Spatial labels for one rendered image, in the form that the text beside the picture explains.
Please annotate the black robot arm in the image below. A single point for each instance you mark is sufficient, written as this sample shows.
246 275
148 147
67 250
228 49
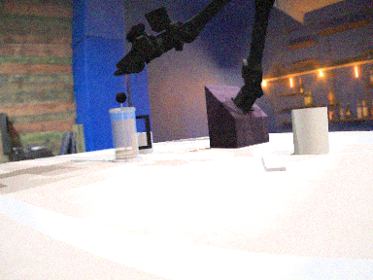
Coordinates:
251 72

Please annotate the french press with black knob plunger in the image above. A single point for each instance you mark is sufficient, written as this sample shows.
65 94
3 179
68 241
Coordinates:
124 132

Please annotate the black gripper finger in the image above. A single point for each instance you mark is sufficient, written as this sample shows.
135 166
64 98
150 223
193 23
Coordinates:
132 57
130 69

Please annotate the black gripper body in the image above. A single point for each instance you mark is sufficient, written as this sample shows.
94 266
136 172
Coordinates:
151 49

